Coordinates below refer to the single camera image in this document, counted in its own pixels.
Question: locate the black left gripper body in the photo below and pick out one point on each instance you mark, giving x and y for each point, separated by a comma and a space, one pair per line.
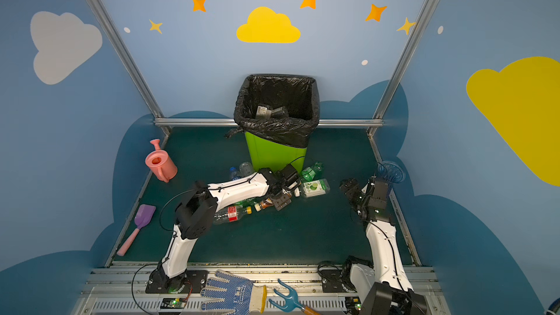
282, 199

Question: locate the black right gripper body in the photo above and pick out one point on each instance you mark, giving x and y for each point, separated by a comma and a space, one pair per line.
355, 195

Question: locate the green sprite bottle yellow cap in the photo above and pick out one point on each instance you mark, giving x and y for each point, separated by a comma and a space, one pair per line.
248, 202

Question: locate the red label yellow cap bottle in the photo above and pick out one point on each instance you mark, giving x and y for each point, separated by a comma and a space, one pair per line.
231, 214

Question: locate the blue label bottle blue cap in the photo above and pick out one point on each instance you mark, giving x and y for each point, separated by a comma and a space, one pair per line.
234, 173

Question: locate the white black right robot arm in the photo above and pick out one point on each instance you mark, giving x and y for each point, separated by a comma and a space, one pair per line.
382, 285

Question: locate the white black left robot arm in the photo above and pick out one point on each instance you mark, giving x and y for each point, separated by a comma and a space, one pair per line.
194, 216

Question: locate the green plastic bin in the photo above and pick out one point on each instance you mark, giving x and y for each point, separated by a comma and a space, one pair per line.
268, 154

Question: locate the black bin liner bag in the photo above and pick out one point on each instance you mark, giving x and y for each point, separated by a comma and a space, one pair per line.
295, 103

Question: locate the orange tea bottle white cap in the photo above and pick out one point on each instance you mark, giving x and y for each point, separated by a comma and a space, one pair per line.
266, 203

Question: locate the lime label square bottle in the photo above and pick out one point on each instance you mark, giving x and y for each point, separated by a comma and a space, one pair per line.
313, 188

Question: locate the purple blue glass vase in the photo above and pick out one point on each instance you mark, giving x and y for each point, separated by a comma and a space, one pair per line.
390, 171

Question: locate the clear crushed bottle white cap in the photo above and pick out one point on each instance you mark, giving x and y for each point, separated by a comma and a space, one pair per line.
246, 169

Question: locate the blue white knitted glove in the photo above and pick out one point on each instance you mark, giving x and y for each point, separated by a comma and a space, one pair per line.
228, 293

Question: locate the teal garden hand rake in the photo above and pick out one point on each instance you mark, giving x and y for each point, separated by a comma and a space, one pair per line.
291, 301

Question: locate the pink plastic watering can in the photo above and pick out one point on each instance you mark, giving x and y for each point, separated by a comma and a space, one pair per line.
160, 163

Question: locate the purple pink toy shovel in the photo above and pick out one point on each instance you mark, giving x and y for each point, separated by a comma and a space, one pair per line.
142, 219

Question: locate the left green circuit board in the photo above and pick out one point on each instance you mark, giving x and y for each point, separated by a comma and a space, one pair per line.
173, 303

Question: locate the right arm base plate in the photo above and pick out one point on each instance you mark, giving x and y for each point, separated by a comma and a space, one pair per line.
332, 282

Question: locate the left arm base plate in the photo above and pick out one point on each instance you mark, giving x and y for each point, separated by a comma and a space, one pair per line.
187, 282

